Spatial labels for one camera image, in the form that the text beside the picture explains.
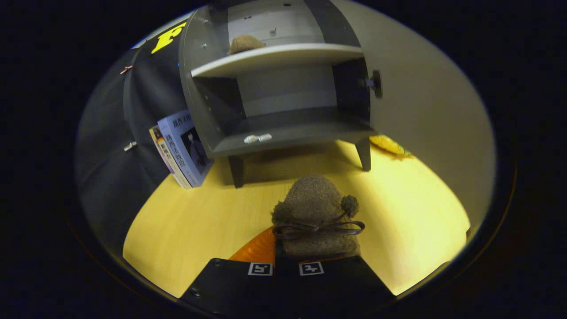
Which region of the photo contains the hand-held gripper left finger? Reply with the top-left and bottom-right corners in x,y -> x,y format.
179,226 -> 276,311

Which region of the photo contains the beige shoe cabinet door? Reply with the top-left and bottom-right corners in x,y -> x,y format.
330,0 -> 497,235

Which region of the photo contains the brown felt shoe with bow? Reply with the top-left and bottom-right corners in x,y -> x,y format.
271,174 -> 366,260

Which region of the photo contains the blue cover book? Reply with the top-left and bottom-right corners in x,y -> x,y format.
157,110 -> 214,187

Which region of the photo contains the yellow plush toy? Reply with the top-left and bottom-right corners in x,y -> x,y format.
370,135 -> 412,158

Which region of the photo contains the black door hinge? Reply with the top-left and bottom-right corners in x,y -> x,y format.
365,70 -> 382,99

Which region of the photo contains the black backdrop cloth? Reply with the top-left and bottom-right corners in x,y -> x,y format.
75,22 -> 186,266

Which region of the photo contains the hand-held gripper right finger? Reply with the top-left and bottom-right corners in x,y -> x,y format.
275,253 -> 396,311

